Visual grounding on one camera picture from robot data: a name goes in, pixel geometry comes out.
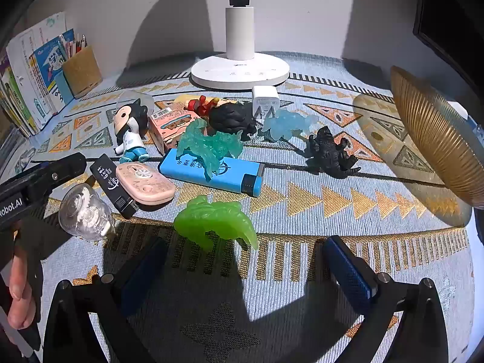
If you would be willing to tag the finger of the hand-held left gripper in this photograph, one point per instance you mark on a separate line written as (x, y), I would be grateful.
(64, 168)

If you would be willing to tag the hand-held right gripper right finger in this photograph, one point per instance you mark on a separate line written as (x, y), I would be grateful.
(351, 272)

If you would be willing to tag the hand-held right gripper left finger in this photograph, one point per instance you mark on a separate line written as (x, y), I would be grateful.
(141, 268)

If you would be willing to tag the green translucent figure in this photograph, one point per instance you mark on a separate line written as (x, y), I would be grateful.
(219, 217)

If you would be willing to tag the blue rectangular box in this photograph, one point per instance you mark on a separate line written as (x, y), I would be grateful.
(234, 179)

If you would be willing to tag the gold ribbed bowl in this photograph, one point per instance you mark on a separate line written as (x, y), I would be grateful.
(427, 128)

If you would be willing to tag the person's left hand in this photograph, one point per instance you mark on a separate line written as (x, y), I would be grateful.
(19, 291)

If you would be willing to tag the small black box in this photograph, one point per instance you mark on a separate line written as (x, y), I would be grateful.
(113, 189)

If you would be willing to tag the cartoon boy figure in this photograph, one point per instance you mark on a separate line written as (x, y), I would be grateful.
(130, 136)

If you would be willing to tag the pink perforated case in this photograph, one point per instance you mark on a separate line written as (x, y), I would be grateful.
(151, 189)

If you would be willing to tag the patterned blue table mat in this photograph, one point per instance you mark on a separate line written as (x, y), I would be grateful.
(302, 204)

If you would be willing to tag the row of books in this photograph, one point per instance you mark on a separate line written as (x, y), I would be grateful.
(34, 83)

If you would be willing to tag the wooden pen holder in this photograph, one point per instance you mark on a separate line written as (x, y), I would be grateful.
(81, 72)

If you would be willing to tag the pink carton box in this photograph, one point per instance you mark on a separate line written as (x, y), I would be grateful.
(166, 128)

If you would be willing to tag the black dinosaur monster figure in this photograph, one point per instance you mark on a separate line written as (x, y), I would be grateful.
(329, 151)

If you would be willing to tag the pens in holder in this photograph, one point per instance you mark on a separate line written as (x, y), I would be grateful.
(79, 43)

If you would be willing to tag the teal translucent figure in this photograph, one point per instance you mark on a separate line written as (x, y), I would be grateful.
(204, 143)

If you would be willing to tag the red toy figure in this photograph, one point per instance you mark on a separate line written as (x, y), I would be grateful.
(200, 105)

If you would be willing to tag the light blue translucent figure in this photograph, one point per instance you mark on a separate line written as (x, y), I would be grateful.
(281, 124)

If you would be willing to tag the small blue object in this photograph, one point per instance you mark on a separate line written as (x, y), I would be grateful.
(475, 124)

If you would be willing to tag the white charger plug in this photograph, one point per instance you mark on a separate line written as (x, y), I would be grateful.
(264, 100)

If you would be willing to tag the white lamp base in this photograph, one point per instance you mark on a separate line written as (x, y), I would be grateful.
(238, 26)

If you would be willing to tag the dark monitor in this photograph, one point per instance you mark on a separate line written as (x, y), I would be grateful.
(446, 15)

